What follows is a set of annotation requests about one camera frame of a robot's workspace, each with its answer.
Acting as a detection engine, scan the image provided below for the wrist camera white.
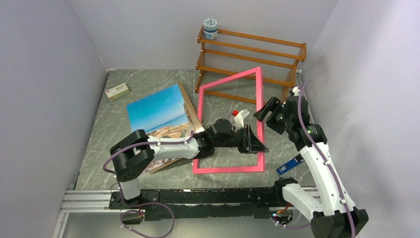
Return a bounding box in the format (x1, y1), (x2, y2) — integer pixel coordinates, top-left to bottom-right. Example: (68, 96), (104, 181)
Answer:
(232, 109), (250, 131)
(290, 86), (300, 96)

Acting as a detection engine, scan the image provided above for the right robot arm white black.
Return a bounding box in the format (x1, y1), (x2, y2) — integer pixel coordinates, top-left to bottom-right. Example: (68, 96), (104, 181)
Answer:
(254, 96), (368, 238)

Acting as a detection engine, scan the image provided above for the small white green box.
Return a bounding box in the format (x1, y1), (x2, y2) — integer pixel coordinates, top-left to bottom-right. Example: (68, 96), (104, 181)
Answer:
(105, 83), (130, 101)

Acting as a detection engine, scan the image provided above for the landscape beach photo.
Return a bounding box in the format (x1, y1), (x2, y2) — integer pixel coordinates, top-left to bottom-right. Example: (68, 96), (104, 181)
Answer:
(126, 83), (193, 173)

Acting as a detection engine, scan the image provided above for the blue white lidded jar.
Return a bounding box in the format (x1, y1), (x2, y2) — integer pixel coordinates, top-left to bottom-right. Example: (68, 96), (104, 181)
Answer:
(203, 18), (218, 40)

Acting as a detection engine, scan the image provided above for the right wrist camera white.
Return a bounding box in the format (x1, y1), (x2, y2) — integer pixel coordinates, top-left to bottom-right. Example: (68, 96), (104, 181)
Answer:
(290, 86), (300, 96)

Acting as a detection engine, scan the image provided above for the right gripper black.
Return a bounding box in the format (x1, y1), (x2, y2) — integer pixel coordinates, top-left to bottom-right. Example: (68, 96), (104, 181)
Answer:
(254, 96), (293, 134)

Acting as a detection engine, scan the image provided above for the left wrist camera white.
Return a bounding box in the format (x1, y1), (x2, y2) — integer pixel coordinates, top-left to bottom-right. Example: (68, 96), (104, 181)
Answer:
(232, 109), (250, 131)

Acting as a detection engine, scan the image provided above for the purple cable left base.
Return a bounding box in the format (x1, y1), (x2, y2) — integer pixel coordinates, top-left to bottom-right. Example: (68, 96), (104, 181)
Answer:
(119, 201), (175, 238)

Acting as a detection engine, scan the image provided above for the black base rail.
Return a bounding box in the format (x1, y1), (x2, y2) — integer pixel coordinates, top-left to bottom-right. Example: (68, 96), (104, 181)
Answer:
(108, 187), (287, 221)

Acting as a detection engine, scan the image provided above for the orange wooden rack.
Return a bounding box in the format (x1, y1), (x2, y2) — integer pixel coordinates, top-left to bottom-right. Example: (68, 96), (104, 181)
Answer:
(195, 28), (307, 100)

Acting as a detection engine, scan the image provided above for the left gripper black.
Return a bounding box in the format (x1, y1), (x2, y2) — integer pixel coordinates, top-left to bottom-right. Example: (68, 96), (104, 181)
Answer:
(214, 124), (268, 154)

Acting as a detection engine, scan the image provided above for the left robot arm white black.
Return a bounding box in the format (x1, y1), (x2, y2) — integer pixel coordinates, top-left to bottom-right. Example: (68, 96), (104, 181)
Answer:
(109, 119), (269, 208)

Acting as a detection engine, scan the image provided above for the brown frame backing board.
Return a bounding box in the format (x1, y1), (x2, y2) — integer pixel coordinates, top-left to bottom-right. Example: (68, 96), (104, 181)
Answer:
(149, 82), (205, 175)

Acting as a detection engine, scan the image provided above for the blue black handled tool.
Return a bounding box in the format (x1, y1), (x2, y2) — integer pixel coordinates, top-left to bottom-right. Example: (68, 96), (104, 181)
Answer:
(276, 155), (305, 175)

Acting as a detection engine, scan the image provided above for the aluminium extrusion rail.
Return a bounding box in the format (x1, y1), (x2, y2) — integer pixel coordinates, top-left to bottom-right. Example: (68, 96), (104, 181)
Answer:
(52, 190), (111, 238)

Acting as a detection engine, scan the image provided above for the pink wooden picture frame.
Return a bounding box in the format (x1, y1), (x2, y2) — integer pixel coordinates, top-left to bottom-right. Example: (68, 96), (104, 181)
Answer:
(192, 67), (268, 174)

